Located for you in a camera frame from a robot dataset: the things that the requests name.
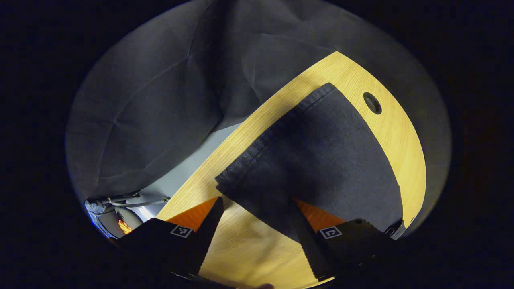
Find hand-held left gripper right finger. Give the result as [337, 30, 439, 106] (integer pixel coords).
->
[290, 199, 397, 282]

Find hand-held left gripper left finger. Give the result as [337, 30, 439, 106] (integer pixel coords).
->
[114, 196, 224, 278]

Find dark grey jeans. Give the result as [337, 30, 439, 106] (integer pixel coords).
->
[215, 83, 404, 243]

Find black backdrop cloth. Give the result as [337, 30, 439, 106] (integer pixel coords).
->
[65, 0, 452, 241]

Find grey cable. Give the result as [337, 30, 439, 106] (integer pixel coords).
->
[86, 192, 171, 209]

